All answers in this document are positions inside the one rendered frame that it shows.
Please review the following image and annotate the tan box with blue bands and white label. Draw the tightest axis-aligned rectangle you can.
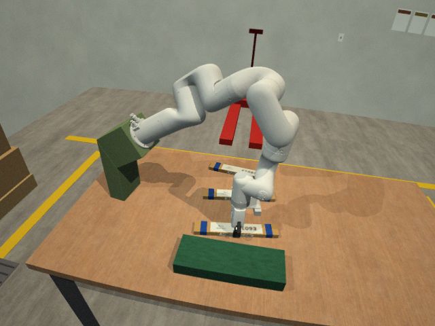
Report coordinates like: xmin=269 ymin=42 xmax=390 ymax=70
xmin=203 ymin=188 xmax=275 ymax=202
xmin=194 ymin=221 xmax=279 ymax=238
xmin=209 ymin=161 xmax=256 ymax=178

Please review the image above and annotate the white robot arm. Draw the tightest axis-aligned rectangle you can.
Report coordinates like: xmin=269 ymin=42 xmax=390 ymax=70
xmin=130 ymin=64 xmax=300 ymax=216

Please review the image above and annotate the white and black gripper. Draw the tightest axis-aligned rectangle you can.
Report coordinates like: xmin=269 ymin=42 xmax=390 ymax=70
xmin=231 ymin=204 xmax=246 ymax=238

